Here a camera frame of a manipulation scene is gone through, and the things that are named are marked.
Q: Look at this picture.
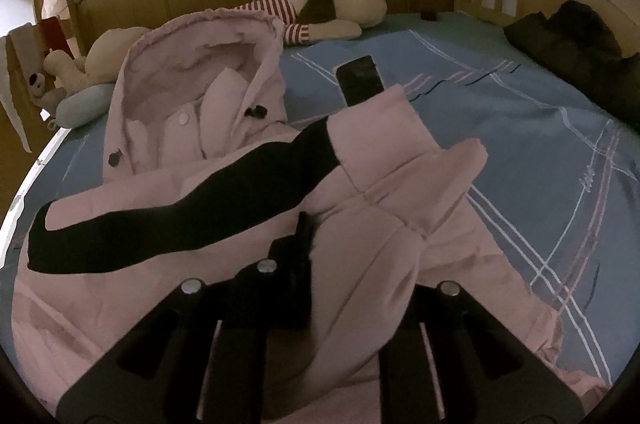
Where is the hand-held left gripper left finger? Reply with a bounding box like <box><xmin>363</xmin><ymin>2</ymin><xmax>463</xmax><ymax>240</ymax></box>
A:
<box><xmin>55</xmin><ymin>211</ymin><xmax>317</xmax><ymax>424</ymax></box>

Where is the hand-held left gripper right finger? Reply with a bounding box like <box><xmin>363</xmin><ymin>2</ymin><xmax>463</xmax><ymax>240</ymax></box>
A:
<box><xmin>378</xmin><ymin>281</ymin><xmax>587</xmax><ymax>424</ymax></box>

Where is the pink hooded jacket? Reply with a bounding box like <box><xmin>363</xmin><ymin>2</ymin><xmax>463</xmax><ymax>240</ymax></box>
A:
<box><xmin>10</xmin><ymin>7</ymin><xmax>613</xmax><ymax>424</ymax></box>

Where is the dark clothes pile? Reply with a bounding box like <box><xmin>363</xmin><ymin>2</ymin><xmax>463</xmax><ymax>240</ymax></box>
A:
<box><xmin>502</xmin><ymin>0</ymin><xmax>640</xmax><ymax>92</ymax></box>

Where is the blue plaid bed sheet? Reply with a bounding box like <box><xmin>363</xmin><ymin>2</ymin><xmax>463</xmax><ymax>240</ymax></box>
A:
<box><xmin>0</xmin><ymin>9</ymin><xmax>640</xmax><ymax>387</ymax></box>

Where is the grey neck pillow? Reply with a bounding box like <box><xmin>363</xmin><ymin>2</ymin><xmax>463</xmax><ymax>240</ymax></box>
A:
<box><xmin>54</xmin><ymin>82</ymin><xmax>117</xmax><ymax>128</ymax></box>

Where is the large beige striped plush toy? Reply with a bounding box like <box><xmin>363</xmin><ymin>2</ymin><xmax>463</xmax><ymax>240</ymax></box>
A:
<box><xmin>42</xmin><ymin>0</ymin><xmax>389</xmax><ymax>98</ymax></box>

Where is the small beige plush dog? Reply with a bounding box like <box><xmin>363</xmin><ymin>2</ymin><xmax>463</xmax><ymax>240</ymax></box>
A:
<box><xmin>27</xmin><ymin>72</ymin><xmax>67</xmax><ymax>111</ymax></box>

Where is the white hanging cloth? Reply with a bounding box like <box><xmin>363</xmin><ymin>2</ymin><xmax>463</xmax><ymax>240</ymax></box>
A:
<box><xmin>0</xmin><ymin>23</ymin><xmax>37</xmax><ymax>155</ymax></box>

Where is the red hanging item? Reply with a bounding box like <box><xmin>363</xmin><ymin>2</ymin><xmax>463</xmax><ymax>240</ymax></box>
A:
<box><xmin>39</xmin><ymin>17</ymin><xmax>70</xmax><ymax>56</ymax></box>

